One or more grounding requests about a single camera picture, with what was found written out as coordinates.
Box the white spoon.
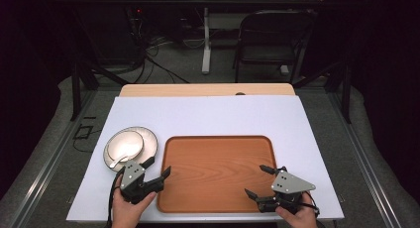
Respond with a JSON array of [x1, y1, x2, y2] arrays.
[[109, 154, 131, 170]]

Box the person's right hand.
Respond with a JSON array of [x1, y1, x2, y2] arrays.
[[274, 191, 319, 228]]

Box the white plate with dark rim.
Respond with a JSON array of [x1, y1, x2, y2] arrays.
[[102, 126, 159, 172]]

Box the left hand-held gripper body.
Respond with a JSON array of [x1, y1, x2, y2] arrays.
[[119, 160, 165, 205]]

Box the black metal stand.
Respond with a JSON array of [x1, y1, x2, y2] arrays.
[[291, 60, 353, 125], [69, 53, 131, 122]]

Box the bundle of black floor cables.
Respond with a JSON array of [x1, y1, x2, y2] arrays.
[[122, 6, 191, 85]]

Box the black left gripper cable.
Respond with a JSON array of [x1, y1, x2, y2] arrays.
[[106, 167, 127, 228]]

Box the black folding chair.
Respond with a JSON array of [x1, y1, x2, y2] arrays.
[[232, 9, 315, 84]]

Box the white table mat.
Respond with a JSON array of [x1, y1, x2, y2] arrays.
[[65, 95, 346, 222]]

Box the person's left hand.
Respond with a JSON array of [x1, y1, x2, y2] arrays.
[[111, 175, 158, 228]]

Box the white desk leg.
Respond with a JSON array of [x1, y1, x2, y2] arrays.
[[201, 7, 213, 75]]

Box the white bowl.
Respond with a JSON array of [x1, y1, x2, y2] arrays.
[[106, 130, 146, 163]]

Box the brown wooden tray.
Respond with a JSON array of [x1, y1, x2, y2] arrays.
[[156, 135, 278, 214]]

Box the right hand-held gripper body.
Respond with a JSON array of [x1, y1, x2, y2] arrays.
[[257, 170, 317, 215]]

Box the light wooden table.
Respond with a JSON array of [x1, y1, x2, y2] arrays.
[[118, 82, 296, 98]]

